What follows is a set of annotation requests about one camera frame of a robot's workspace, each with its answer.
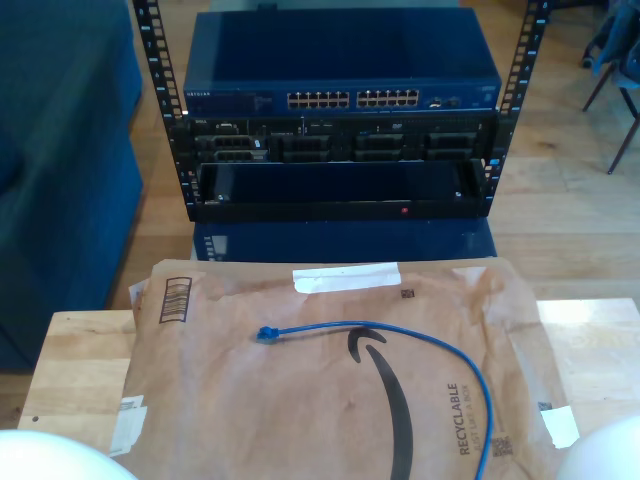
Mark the blue network cable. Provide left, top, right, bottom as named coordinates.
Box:
left=255, top=320, right=496, bottom=480

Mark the dark blue equipment box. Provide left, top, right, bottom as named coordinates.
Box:
left=192, top=219, right=497, bottom=264

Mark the black rack shelf tray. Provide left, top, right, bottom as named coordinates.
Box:
left=194, top=159, right=489, bottom=224

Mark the black rack server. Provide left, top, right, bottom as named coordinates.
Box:
left=169, top=114, right=501, bottom=164

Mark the brown paper mailer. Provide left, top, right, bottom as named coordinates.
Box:
left=102, top=257, right=594, bottom=480

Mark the blue sofa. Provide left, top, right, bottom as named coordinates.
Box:
left=0, top=0, right=146, bottom=374

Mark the dark wooden chair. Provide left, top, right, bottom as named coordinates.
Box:
left=579, top=49, right=640, bottom=176

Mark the blue-grey garment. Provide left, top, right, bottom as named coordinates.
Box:
left=582, top=0, right=640, bottom=79

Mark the black perforated rack frame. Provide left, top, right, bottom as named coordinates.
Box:
left=130, top=0, right=554, bottom=224

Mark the blue network switch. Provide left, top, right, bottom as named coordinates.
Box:
left=182, top=8, right=503, bottom=117

